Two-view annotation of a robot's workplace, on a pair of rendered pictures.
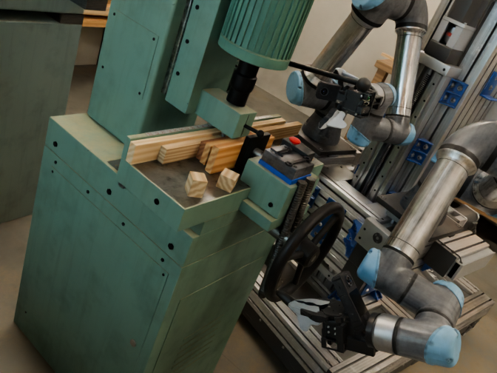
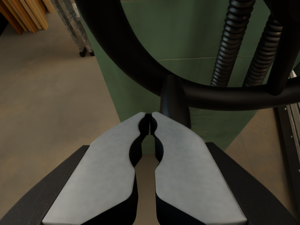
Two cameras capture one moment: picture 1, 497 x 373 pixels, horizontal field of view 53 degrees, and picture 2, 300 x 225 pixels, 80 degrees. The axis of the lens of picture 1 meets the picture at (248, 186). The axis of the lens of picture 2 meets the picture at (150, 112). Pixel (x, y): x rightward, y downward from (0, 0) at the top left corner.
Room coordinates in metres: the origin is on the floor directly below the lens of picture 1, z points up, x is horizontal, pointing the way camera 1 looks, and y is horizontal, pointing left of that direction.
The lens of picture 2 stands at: (0.89, -0.25, 0.85)
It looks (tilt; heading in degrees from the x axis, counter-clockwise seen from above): 57 degrees down; 66
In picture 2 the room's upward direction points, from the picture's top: 5 degrees counter-clockwise
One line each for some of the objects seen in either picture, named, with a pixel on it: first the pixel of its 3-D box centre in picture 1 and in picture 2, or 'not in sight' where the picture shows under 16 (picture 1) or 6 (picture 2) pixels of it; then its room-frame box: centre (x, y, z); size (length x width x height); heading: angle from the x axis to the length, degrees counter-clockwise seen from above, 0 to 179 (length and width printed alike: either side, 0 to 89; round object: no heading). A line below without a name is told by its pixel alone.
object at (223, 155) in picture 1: (241, 152); not in sight; (1.16, 0.05, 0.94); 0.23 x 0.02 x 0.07; 152
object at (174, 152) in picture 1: (241, 139); not in sight; (1.27, 0.07, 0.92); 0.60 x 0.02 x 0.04; 152
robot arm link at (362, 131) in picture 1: (367, 127); not in sight; (1.49, -0.27, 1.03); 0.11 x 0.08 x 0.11; 121
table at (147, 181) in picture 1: (247, 180); not in sight; (1.16, 0.01, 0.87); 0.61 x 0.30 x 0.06; 152
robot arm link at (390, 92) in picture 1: (378, 97); not in sight; (1.48, -0.25, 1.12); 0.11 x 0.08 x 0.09; 152
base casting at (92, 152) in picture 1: (172, 171); not in sight; (1.25, 0.22, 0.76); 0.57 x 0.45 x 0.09; 62
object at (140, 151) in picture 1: (219, 137); not in sight; (1.22, 0.12, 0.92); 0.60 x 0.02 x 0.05; 152
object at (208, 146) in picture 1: (233, 148); not in sight; (1.18, 0.07, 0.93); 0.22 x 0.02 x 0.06; 152
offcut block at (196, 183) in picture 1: (196, 184); not in sight; (0.94, 0.11, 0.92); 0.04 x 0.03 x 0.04; 29
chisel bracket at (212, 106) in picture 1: (224, 115); not in sight; (1.21, 0.13, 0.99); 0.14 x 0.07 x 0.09; 62
